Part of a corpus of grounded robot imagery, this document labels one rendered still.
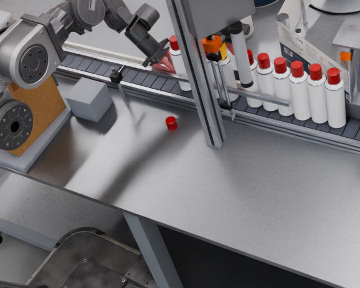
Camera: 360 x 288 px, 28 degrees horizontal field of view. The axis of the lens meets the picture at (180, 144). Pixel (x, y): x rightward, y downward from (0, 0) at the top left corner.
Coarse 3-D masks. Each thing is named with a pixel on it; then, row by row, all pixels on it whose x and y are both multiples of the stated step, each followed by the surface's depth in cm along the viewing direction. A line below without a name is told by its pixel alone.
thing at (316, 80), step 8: (312, 64) 195; (312, 72) 194; (320, 72) 194; (312, 80) 196; (320, 80) 195; (312, 88) 197; (320, 88) 196; (312, 96) 200; (320, 96) 199; (312, 104) 202; (320, 104) 201; (312, 112) 205; (320, 112) 203; (312, 120) 209; (320, 120) 206
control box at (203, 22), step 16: (192, 0) 171; (208, 0) 173; (224, 0) 175; (240, 0) 178; (192, 16) 174; (208, 16) 176; (224, 16) 179; (240, 16) 181; (192, 32) 181; (208, 32) 180
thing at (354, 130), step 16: (64, 64) 251; (80, 64) 249; (96, 64) 247; (128, 80) 238; (144, 80) 236; (160, 80) 235; (176, 80) 233; (192, 96) 226; (240, 96) 222; (256, 112) 216; (272, 112) 215; (320, 128) 206; (352, 128) 204
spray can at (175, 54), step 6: (174, 36) 215; (174, 42) 214; (174, 48) 216; (174, 54) 217; (180, 54) 216; (174, 60) 219; (180, 60) 218; (174, 66) 221; (180, 66) 220; (180, 72) 222; (180, 84) 227; (186, 84) 226; (186, 90) 228
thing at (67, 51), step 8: (64, 48) 243; (80, 56) 240; (88, 56) 238; (96, 56) 237; (112, 64) 234; (120, 64) 232; (128, 64) 231; (144, 72) 228; (152, 72) 226; (160, 72) 225; (184, 80) 221; (216, 88) 216; (232, 88) 213; (248, 96) 211; (256, 96) 209; (264, 96) 208; (280, 104) 206; (288, 104) 204
